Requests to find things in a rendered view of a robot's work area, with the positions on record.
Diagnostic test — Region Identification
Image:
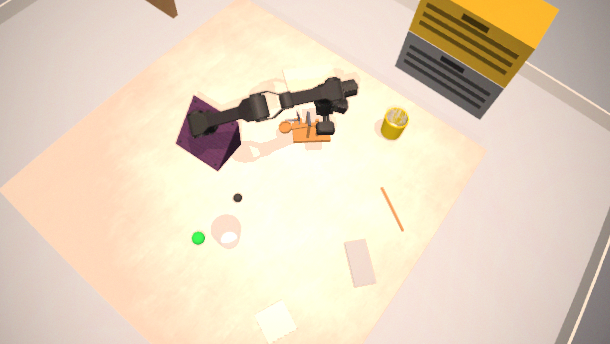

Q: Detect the green ball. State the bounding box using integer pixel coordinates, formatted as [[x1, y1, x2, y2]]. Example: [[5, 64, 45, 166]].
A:
[[191, 231, 205, 245]]

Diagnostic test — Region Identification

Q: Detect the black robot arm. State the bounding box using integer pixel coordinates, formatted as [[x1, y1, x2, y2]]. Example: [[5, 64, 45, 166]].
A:
[[187, 77, 359, 138]]

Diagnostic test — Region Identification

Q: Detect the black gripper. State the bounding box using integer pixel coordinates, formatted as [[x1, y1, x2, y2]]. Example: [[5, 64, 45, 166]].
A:
[[314, 101, 335, 135]]

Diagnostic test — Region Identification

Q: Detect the clear ribbed plastic cup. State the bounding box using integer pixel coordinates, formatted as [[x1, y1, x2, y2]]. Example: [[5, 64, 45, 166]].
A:
[[210, 214, 241, 248]]

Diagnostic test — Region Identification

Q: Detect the yellow open cup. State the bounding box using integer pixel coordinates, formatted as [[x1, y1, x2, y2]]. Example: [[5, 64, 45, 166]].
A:
[[381, 108, 409, 141]]

